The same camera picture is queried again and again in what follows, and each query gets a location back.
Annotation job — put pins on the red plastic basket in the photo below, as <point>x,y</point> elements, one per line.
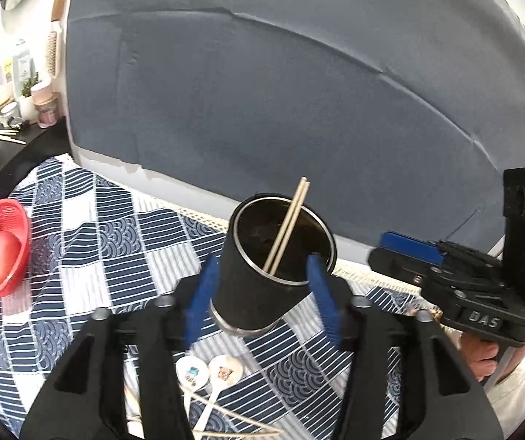
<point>12,220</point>

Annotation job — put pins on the black metal utensil cup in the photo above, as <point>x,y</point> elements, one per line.
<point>248,298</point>

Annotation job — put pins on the white spoon blue print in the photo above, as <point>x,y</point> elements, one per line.
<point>192,372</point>

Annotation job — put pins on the white spoon red print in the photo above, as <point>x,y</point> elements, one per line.
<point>224,369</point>

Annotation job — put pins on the blue grey backdrop sheet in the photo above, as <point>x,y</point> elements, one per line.
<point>262,101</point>

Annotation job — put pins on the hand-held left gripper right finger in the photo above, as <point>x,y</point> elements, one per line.
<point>322,298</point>

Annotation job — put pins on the pink candle jar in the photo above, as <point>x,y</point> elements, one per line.
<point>48,112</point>

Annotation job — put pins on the red apple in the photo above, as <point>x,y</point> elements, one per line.
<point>1,256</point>

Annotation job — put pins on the blue white patterned tablecloth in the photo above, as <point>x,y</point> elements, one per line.
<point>120,247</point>

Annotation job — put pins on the small white jar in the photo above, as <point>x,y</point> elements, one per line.
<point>9,112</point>

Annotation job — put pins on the dark counter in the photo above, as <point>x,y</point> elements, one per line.
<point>28,151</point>

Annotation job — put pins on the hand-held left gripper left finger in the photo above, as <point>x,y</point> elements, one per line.
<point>203,294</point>

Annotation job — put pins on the small potted plant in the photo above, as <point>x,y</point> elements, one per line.
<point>28,96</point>

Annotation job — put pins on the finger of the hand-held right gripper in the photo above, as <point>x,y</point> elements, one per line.
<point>404,240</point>
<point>397,263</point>

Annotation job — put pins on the white bottle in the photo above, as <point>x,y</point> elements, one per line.
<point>22,71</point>

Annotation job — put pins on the person's right hand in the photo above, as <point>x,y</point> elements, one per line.
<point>480,357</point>

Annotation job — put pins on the wooden hairbrush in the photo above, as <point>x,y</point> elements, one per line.
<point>52,52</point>

